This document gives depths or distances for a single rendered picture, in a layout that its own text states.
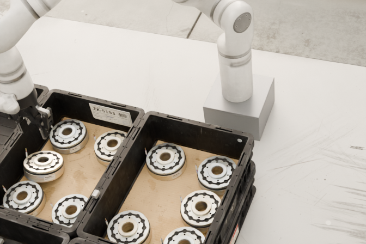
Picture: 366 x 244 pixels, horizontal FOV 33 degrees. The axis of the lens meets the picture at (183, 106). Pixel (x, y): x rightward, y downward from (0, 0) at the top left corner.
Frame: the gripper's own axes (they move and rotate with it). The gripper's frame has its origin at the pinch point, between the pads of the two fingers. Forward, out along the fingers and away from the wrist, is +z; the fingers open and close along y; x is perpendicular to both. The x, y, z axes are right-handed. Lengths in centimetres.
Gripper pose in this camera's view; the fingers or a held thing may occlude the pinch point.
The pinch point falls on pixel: (34, 129)
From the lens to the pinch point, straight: 154.7
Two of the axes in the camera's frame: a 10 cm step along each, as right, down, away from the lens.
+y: -9.1, -2.2, 3.4
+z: 1.0, 6.9, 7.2
